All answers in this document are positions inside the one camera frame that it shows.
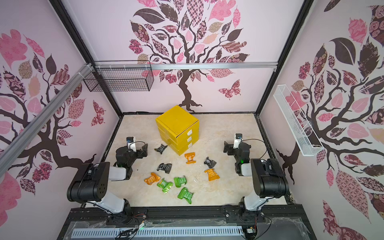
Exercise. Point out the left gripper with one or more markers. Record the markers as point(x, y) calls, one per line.
point(144, 150)

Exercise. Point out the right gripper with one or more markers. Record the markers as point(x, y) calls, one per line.
point(229, 147)

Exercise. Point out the black cookie packet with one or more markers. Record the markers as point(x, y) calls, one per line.
point(210, 163)
point(165, 167)
point(161, 149)

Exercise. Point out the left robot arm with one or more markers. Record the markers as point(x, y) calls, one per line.
point(90, 184)

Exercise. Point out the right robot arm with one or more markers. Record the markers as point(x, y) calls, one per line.
point(269, 181)

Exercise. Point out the yellow three-drawer cabinet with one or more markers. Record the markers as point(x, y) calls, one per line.
point(183, 146)

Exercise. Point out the orange cookie packet left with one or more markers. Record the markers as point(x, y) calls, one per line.
point(152, 179)

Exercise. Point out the orange cookie packet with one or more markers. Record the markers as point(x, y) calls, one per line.
point(152, 179)
point(190, 158)
point(212, 175)

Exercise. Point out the orange cookie packet right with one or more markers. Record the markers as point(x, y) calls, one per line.
point(212, 175)

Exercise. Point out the green cookie packet left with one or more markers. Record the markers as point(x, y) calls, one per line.
point(165, 186)

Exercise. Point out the green cookie packet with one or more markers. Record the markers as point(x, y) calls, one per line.
point(186, 195)
point(165, 186)
point(180, 181)

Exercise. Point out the orange cookie packet centre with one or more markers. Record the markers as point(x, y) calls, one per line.
point(190, 158)

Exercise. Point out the green cookie packet middle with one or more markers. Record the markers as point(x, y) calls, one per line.
point(180, 181)

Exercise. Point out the green cookie packet front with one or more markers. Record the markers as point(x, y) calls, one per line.
point(186, 195)

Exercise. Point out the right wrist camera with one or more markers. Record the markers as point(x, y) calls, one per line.
point(238, 139)

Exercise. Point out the black wire basket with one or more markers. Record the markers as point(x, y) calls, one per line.
point(121, 76)

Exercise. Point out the white wire basket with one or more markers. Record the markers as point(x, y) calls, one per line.
point(290, 104)

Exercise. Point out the white slotted cable duct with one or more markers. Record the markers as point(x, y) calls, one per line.
point(155, 233)

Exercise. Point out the aluminium rail back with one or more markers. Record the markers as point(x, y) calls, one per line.
point(185, 66)

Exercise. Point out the aluminium rail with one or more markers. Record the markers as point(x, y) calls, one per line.
point(31, 130)
point(185, 66)

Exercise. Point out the black base frame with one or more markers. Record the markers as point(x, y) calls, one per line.
point(228, 213)

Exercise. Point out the aluminium rail left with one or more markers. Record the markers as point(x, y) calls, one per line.
point(31, 130)

